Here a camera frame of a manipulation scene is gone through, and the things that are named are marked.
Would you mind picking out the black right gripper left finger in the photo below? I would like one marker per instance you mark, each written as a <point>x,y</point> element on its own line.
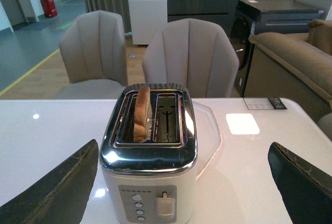
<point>61,196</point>

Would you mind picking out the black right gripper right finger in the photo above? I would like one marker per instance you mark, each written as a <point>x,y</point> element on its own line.
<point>305,189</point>

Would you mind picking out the white chrome toaster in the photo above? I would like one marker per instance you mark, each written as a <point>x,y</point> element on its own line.
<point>153,181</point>

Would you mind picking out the slice of toast bread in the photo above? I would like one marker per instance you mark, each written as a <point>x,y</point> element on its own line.
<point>142,115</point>

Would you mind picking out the black white label card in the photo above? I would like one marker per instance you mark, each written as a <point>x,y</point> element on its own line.
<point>270,103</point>

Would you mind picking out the tan sofa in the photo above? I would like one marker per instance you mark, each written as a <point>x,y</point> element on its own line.
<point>295,66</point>

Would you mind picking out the beige chair on left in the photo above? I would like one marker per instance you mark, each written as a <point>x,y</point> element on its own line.
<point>93,50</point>

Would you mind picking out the white cabinet column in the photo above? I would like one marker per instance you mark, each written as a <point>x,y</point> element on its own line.
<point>145,17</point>

